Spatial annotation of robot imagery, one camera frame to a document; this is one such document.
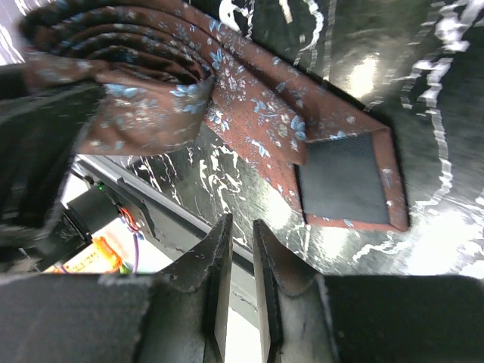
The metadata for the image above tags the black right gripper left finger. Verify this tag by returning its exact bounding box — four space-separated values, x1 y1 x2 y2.
1 215 232 362

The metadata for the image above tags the black marbled table mat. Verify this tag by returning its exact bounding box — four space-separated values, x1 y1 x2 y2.
120 1 483 278

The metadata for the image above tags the brown tie with blue flowers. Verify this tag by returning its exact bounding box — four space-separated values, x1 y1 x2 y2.
18 1 409 231

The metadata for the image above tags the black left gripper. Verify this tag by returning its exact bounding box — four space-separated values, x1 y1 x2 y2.
1 66 104 261

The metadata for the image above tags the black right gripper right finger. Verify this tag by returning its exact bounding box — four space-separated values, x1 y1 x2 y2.
253 220 483 362

